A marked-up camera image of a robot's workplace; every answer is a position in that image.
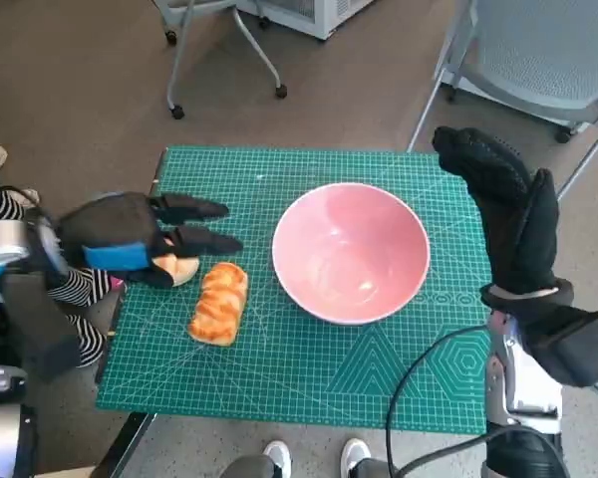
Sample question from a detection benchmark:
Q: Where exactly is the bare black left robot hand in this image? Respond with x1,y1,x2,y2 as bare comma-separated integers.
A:
59,191,244,290

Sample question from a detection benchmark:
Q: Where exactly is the pale round toy bread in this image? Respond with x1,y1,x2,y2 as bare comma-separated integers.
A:
151,253,199,288

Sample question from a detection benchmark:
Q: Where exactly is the orange braided toy bread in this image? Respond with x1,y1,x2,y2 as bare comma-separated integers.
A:
187,262,249,346

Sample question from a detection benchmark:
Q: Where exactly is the grey mesh chair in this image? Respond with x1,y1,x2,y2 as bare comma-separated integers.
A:
407,0,598,200

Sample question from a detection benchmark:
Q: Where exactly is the pink bowl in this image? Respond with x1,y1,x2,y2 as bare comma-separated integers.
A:
271,182,433,326

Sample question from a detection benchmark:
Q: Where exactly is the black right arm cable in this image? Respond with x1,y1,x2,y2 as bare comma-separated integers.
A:
384,326,564,478

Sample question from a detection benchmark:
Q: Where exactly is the white cabinet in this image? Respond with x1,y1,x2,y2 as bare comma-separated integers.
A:
236,0,375,41

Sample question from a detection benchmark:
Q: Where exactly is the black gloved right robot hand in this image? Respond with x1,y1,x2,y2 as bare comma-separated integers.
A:
432,125,562,295

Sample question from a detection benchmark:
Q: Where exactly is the dark grey leg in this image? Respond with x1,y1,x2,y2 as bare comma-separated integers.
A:
221,453,278,478
351,457,403,478

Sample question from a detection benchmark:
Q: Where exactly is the white shoe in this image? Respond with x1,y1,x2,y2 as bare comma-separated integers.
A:
262,438,293,478
339,436,373,474

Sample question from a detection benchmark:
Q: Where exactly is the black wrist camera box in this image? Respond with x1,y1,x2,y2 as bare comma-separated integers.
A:
525,306,598,389
2,272,82,383

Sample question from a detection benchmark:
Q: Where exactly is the person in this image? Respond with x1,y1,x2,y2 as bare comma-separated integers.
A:
0,168,126,369

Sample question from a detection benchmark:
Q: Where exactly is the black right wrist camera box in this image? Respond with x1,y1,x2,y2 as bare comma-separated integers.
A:
525,306,598,389

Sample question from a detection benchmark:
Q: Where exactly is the green cutting mat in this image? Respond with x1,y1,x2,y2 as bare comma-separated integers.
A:
95,144,494,434

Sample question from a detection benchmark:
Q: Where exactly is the grey chair frame with casters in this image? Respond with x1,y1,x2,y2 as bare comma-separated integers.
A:
156,0,288,120

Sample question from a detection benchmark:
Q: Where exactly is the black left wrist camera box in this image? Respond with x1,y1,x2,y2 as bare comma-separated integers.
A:
2,272,82,383

